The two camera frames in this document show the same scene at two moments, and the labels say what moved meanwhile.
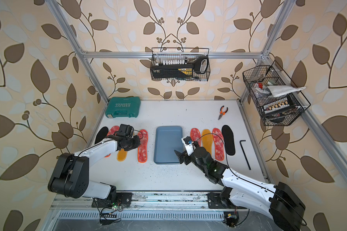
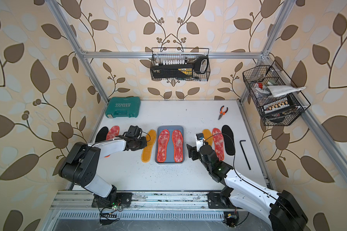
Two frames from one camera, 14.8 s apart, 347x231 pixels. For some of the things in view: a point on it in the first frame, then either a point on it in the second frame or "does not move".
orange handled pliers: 221,113 does not move
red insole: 142,150 -> 163,139
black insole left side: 102,134 does not move
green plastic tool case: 128,107 does not move
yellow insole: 121,155 -> 147,152
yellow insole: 207,140 does not move
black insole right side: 229,139 does not move
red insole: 112,132 does not move
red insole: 195,135 -> 178,144
